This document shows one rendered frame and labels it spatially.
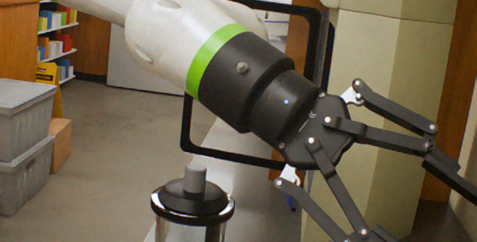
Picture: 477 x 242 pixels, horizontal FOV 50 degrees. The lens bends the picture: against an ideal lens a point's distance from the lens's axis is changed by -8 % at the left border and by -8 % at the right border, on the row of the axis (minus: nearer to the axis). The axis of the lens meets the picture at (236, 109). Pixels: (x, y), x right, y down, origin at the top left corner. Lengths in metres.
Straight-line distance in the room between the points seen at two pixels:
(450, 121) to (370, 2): 0.55
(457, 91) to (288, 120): 0.94
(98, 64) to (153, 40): 5.91
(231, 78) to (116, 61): 5.74
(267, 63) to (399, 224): 0.73
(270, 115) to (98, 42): 5.95
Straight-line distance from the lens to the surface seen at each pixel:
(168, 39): 0.57
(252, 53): 0.54
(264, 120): 0.53
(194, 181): 0.69
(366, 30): 0.98
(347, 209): 0.52
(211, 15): 0.58
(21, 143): 3.20
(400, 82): 1.02
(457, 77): 1.41
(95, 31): 6.45
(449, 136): 1.44
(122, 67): 6.25
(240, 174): 1.45
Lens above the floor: 1.46
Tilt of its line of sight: 14 degrees down
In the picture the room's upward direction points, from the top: 7 degrees clockwise
